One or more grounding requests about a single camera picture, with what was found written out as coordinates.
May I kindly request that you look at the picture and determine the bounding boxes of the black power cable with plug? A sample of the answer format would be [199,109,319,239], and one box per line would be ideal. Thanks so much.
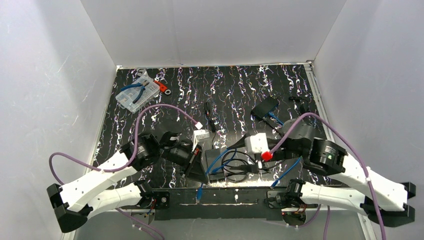
[208,117,286,184]

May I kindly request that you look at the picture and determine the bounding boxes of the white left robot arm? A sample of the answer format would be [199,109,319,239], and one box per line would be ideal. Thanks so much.
[46,129,210,233]

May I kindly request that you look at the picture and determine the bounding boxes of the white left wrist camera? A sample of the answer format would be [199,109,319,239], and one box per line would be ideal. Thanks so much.
[192,121,211,150]

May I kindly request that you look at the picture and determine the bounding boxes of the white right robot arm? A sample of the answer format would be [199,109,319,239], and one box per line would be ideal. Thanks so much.
[233,119,416,228]

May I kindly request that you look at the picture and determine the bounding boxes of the clear plastic parts box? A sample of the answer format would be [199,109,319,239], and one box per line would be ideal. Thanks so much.
[115,75,160,114]

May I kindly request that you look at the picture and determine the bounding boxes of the black switch with blue ports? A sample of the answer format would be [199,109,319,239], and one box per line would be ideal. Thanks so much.
[250,96,279,120]

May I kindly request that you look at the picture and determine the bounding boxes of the blue handled pliers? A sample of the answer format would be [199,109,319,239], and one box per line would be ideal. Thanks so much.
[120,81,149,104]

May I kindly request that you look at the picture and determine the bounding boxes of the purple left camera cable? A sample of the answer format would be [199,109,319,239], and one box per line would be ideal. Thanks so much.
[48,103,201,240]

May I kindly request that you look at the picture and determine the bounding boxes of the small black clip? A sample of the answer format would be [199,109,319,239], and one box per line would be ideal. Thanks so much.
[203,101,211,118]

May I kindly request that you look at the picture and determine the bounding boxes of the grey ribbed network switch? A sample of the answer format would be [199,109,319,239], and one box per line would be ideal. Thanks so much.
[205,148,227,183]

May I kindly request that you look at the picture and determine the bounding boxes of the black base bar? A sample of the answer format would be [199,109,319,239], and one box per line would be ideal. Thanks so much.
[145,187,299,222]

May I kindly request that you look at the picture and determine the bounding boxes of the red black tool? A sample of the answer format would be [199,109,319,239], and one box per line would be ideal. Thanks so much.
[153,80,172,96]

